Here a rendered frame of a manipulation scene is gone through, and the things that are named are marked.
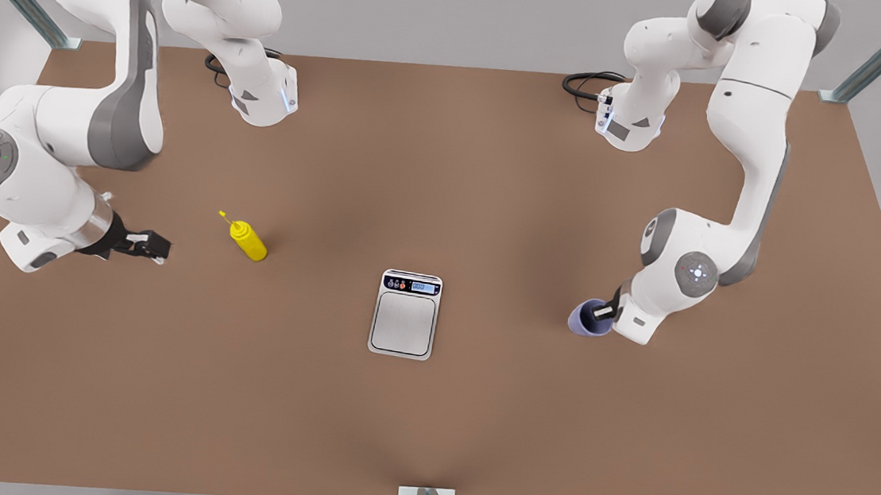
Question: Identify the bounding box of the black cable loop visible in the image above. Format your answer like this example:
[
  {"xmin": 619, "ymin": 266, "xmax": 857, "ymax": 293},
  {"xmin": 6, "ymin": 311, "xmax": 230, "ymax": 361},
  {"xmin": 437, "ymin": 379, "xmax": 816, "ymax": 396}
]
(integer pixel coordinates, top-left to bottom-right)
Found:
[
  {"xmin": 202, "ymin": 42, "xmax": 284, "ymax": 94},
  {"xmin": 560, "ymin": 68, "xmax": 628, "ymax": 119}
]

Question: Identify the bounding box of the silver kitchen scale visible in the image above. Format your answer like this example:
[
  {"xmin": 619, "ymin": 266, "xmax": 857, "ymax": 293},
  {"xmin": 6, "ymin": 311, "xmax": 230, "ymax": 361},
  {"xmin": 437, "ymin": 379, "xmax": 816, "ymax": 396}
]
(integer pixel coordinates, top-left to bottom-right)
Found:
[{"xmin": 365, "ymin": 267, "xmax": 445, "ymax": 362}]

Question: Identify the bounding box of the yellow sauce bottle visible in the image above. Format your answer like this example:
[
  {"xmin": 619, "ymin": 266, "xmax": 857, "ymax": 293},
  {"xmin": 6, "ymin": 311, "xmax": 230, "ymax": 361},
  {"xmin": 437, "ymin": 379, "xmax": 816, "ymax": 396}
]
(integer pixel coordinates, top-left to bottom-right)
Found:
[{"xmin": 214, "ymin": 210, "xmax": 271, "ymax": 263}]

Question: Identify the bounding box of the purple cup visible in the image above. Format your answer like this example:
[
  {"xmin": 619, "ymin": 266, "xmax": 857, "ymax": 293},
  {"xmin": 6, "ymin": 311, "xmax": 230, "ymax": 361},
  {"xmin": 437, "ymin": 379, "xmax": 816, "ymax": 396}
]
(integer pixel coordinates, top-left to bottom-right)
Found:
[{"xmin": 567, "ymin": 296, "xmax": 616, "ymax": 340}]

